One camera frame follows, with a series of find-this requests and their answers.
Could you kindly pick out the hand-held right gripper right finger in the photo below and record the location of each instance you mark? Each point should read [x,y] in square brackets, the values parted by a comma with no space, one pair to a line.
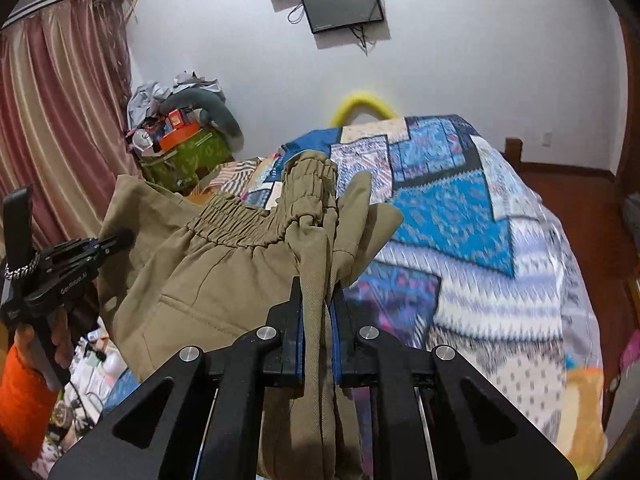
[336,355]

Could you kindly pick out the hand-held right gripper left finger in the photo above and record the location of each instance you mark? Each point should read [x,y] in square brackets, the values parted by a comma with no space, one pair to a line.
[299,355]

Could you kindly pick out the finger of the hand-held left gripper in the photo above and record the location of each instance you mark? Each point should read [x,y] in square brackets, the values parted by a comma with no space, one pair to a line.
[117,241]

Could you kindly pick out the khaki pants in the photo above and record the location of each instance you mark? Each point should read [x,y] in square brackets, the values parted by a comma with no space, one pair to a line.
[215,280]

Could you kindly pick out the person's left hand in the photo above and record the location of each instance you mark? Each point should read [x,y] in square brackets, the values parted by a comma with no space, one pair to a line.
[64,340]

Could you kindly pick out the clutter of small bottles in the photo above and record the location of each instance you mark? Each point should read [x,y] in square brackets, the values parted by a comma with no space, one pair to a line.
[95,360]

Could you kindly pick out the green laundry basket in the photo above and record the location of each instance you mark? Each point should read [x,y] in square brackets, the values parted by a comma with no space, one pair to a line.
[200,155]

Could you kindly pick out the orange box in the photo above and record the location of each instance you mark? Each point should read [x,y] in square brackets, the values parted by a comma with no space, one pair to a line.
[180,136]

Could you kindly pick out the pink striped curtain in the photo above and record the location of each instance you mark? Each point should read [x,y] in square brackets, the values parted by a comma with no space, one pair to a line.
[60,110]

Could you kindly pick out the pile of grey clothes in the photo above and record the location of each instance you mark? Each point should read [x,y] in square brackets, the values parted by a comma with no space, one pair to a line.
[145,100]

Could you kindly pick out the grey long pillow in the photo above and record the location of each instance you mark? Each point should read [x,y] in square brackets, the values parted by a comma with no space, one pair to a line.
[220,110]

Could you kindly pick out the patchwork bedspread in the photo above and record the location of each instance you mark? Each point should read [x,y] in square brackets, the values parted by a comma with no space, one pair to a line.
[450,210]

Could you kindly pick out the yellow foam hoop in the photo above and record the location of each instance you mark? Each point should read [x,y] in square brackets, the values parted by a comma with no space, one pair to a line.
[357,97]

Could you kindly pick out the wooden bedpost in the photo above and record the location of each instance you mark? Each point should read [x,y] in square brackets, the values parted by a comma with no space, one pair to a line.
[513,155]

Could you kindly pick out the curtain rail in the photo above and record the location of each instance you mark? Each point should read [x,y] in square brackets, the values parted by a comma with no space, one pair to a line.
[50,2]

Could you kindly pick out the small black wall monitor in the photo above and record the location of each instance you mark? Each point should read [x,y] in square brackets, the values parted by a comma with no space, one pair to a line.
[342,5]

